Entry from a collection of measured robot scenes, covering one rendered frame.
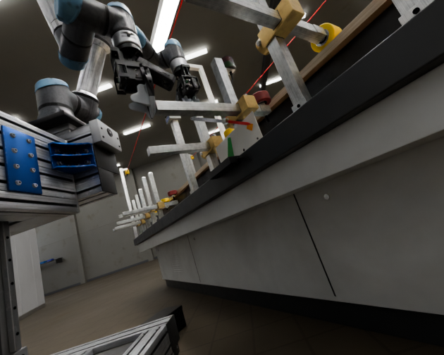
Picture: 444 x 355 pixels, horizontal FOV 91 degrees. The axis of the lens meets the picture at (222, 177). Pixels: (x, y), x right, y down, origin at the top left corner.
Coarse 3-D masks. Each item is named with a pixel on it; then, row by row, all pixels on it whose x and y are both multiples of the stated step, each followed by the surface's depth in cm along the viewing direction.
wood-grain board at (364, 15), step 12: (384, 0) 53; (372, 12) 56; (360, 24) 58; (336, 36) 64; (348, 36) 61; (324, 48) 67; (336, 48) 64; (312, 60) 71; (324, 60) 68; (300, 72) 75; (312, 72) 73; (276, 96) 85; (204, 168) 141; (180, 192) 186
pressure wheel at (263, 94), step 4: (256, 92) 80; (260, 92) 79; (264, 92) 80; (268, 92) 81; (256, 96) 80; (260, 96) 79; (264, 96) 79; (268, 96) 80; (256, 100) 80; (260, 100) 79; (264, 100) 80; (268, 100) 81; (264, 104) 82; (268, 104) 84; (268, 120) 81
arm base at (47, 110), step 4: (44, 104) 83; (48, 104) 83; (52, 104) 83; (56, 104) 84; (60, 104) 85; (64, 104) 86; (40, 108) 83; (44, 108) 83; (48, 108) 82; (52, 108) 83; (56, 108) 83; (60, 108) 84; (64, 108) 86; (68, 108) 88; (40, 112) 83; (44, 112) 82; (48, 112) 81; (52, 112) 82; (68, 112) 86; (72, 112) 89; (40, 116) 81
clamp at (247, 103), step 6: (246, 96) 72; (252, 96) 74; (240, 102) 73; (246, 102) 71; (252, 102) 73; (240, 108) 74; (246, 108) 71; (252, 108) 72; (240, 114) 74; (246, 114) 75; (228, 126) 82
